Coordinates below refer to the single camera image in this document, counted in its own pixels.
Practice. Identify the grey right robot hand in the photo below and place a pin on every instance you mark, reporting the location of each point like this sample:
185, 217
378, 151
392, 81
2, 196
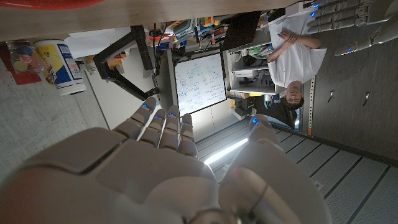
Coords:
140, 177

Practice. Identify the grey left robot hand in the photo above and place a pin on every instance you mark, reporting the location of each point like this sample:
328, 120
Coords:
351, 12

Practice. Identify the red bowl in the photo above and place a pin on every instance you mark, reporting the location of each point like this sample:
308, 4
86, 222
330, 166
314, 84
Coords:
46, 3

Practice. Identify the person in white t-shirt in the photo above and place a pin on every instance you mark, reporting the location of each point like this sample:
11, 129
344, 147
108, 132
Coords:
295, 62

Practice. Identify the whiteboard with writing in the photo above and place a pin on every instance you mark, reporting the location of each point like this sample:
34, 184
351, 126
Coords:
200, 82

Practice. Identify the white shelf unit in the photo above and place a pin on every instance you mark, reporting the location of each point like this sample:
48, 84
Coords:
248, 74

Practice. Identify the white wipes canister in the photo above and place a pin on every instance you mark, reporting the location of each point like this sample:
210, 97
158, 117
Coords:
60, 67

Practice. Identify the red cup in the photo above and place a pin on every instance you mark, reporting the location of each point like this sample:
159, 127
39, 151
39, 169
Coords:
25, 77

